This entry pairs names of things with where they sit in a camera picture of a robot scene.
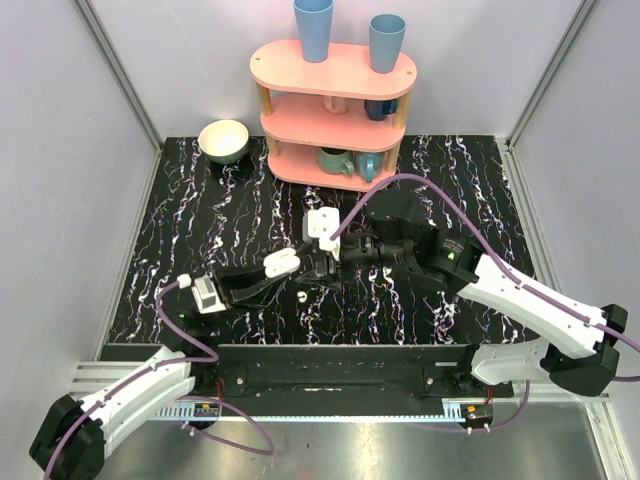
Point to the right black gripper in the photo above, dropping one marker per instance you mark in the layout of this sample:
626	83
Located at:
327	270

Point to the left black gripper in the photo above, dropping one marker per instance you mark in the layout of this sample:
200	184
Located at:
223	291

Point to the white oval charging case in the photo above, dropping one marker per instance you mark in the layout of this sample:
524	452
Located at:
281	262

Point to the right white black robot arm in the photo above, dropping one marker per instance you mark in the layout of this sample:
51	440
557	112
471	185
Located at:
575	347

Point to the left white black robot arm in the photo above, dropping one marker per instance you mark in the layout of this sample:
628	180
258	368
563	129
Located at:
79	434

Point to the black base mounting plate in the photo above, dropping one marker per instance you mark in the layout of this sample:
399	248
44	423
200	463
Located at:
406	372

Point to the green speckled ceramic mug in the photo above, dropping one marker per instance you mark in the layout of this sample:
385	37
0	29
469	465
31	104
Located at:
336	161

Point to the blue butterfly ceramic mug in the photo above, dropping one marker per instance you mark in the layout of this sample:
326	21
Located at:
369	164

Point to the pink three-tier wooden shelf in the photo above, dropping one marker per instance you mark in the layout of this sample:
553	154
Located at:
297	125

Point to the green white ceramic bowl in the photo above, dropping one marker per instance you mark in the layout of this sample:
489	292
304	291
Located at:
224	141

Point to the pink ceramic mug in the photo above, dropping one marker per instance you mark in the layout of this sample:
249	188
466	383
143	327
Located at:
336	105

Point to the dark blue ceramic mug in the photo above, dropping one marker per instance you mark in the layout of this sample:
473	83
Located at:
377	110

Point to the grey blue tall cup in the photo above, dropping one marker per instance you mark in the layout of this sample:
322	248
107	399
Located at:
386	35

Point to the light blue tall cup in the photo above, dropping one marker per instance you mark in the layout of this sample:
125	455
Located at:
313	20

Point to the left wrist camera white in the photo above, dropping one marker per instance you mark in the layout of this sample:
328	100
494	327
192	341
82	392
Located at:
205	294

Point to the aluminium frame rail front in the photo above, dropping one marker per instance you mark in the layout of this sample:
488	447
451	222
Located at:
310	412

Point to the left aluminium corner post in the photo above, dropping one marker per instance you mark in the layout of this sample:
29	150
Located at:
104	45

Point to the aluminium corner post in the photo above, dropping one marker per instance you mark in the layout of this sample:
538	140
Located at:
569	39
104	45

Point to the right aluminium corner post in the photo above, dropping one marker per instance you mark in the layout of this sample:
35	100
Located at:
569	39

